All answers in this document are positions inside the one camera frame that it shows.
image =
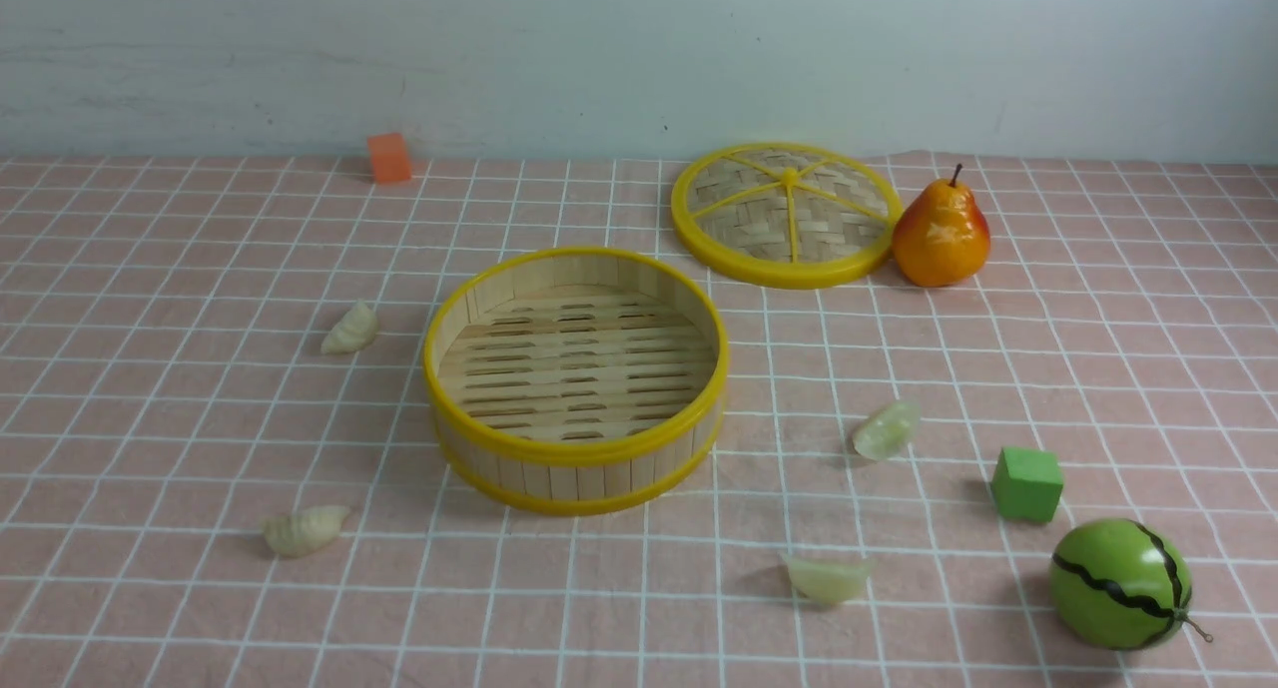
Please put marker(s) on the pale green dumpling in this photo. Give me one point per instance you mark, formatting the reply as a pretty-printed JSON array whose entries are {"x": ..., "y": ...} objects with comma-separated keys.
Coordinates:
[
  {"x": 886, "y": 433},
  {"x": 828, "y": 582}
]

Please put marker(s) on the yellow rimmed woven steamer lid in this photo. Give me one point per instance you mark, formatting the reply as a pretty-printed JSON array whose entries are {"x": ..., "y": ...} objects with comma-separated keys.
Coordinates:
[{"x": 785, "y": 216}]

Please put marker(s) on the pale green dumpling front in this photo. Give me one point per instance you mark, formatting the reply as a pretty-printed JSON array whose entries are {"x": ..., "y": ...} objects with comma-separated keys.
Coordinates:
[{"x": 828, "y": 582}]

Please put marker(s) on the green toy watermelon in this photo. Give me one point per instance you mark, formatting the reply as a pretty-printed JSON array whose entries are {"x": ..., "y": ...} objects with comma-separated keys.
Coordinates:
[{"x": 1121, "y": 586}]

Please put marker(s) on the green foam cube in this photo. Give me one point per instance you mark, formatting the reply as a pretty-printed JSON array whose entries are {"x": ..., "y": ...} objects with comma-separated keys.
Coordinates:
[{"x": 1027, "y": 484}]

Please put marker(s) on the orange yellow toy pear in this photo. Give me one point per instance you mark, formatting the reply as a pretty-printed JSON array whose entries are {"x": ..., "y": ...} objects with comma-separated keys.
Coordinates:
[{"x": 943, "y": 237}]

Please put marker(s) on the cream dumpling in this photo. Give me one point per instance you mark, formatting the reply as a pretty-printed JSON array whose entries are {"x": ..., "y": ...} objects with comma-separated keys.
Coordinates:
[
  {"x": 296, "y": 535},
  {"x": 353, "y": 332}
]

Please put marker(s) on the yellow rimmed bamboo steamer tray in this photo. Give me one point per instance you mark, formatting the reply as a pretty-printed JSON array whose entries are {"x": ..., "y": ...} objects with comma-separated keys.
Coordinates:
[{"x": 576, "y": 381}]

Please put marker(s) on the orange foam cube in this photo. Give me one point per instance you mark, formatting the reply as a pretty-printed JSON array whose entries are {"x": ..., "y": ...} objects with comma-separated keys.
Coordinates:
[{"x": 389, "y": 158}]

